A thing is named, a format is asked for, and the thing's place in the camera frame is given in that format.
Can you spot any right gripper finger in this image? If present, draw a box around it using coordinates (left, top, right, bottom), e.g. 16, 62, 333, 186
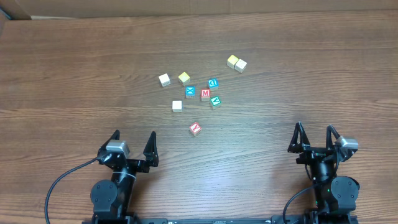
287, 122, 310, 152
326, 124, 340, 149

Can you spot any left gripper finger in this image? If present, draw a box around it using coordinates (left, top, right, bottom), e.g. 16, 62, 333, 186
105, 129, 121, 149
143, 131, 159, 162

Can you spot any red letter Y block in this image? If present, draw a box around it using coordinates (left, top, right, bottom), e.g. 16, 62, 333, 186
189, 122, 202, 136

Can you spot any plain turtle block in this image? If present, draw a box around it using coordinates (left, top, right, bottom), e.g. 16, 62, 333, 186
172, 101, 183, 112

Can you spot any green letter V block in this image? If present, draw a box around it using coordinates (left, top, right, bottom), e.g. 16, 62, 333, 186
210, 96, 221, 110

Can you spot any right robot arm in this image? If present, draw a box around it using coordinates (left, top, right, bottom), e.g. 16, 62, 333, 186
282, 122, 360, 224

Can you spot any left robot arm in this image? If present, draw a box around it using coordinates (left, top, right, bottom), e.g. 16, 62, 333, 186
90, 130, 159, 224

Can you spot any blue letter X block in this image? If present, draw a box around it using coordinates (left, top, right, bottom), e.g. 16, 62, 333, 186
185, 86, 196, 98

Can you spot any plain block upper left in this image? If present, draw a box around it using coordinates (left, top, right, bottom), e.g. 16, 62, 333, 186
159, 73, 170, 87

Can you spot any red letter M block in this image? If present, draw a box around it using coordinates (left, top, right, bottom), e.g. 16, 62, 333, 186
200, 89, 211, 101

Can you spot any yellow block centre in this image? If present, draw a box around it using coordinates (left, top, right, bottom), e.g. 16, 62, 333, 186
178, 72, 190, 86

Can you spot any yellow block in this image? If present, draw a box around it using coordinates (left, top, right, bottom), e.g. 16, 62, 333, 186
226, 55, 239, 69
178, 72, 190, 86

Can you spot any blue letter D block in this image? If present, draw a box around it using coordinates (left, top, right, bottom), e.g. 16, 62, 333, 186
208, 78, 219, 91

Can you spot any plain block far right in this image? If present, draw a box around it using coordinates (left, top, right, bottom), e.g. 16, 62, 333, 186
234, 59, 247, 73

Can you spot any yellow block far right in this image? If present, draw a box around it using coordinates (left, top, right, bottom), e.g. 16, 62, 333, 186
226, 55, 239, 69

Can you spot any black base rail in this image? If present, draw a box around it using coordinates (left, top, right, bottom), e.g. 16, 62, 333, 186
81, 215, 359, 224

